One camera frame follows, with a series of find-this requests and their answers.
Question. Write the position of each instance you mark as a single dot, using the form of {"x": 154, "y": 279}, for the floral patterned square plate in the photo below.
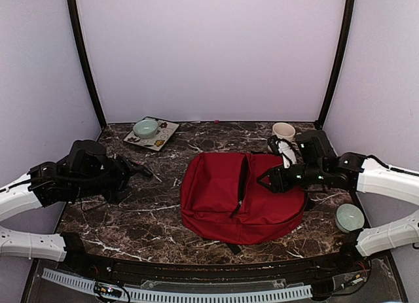
{"x": 165, "y": 130}

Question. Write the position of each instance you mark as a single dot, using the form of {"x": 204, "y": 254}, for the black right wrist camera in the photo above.
{"x": 314, "y": 145}

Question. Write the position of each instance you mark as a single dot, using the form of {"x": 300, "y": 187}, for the pale green ceramic bowl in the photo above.
{"x": 145, "y": 128}

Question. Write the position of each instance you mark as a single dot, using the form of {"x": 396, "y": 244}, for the white mug with red pattern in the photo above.
{"x": 282, "y": 137}

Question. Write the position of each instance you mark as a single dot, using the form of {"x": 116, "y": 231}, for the pink capped black marker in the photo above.
{"x": 141, "y": 169}

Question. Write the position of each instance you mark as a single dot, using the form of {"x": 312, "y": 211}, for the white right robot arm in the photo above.
{"x": 369, "y": 175}

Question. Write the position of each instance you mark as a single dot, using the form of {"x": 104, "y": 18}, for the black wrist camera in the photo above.
{"x": 86, "y": 158}
{"x": 314, "y": 145}

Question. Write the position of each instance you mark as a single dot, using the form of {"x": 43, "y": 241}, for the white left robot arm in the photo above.
{"x": 51, "y": 183}

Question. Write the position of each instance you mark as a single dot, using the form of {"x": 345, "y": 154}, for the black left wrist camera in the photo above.
{"x": 86, "y": 158}

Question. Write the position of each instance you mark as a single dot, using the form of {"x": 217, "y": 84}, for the red backpack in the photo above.
{"x": 221, "y": 199}

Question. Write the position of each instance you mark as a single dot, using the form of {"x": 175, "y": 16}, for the black enclosure frame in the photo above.
{"x": 225, "y": 71}

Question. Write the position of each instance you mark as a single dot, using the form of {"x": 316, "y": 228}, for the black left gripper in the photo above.
{"x": 123, "y": 172}

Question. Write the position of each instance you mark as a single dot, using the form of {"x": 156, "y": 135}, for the white slotted cable duct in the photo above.
{"x": 159, "y": 291}

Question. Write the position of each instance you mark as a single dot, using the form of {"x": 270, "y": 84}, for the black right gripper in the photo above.
{"x": 271, "y": 173}

